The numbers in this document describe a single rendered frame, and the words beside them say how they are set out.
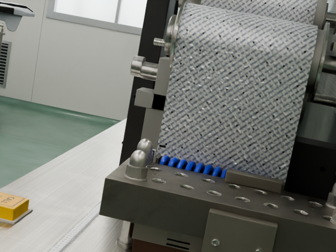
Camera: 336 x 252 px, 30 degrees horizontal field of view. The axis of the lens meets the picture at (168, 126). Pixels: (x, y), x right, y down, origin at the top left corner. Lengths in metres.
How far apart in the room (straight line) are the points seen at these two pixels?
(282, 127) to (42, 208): 0.46
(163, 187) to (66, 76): 6.13
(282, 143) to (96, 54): 5.90
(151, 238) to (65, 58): 6.13
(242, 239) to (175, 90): 0.32
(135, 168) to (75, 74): 6.08
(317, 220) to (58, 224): 0.44
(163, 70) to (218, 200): 0.34
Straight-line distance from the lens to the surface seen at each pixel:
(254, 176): 1.06
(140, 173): 0.96
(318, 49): 1.11
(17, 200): 1.13
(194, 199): 0.94
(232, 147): 1.11
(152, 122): 1.21
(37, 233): 1.07
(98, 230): 1.11
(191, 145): 1.12
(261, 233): 0.92
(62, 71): 7.06
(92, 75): 6.96
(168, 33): 1.14
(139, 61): 1.20
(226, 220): 0.92
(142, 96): 1.20
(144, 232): 0.98
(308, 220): 0.95
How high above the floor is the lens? 1.29
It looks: 10 degrees down
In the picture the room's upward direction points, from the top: 10 degrees clockwise
